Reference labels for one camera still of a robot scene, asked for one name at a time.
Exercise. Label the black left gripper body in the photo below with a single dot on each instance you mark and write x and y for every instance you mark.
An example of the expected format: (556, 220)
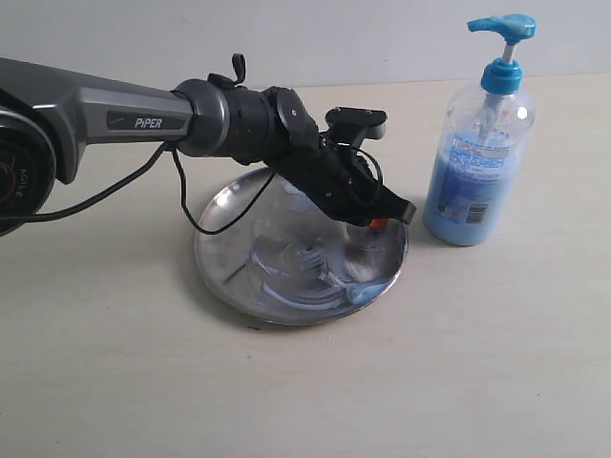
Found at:
(336, 178)

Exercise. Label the blue soap pump bottle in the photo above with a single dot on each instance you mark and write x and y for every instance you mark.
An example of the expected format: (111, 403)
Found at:
(486, 129)

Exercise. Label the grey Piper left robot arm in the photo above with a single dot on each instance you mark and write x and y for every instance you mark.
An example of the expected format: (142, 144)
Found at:
(49, 116)

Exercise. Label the round stainless steel plate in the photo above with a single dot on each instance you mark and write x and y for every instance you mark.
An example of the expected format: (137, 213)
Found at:
(281, 260)

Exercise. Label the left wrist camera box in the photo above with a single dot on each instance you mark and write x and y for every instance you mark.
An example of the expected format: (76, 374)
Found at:
(352, 126)

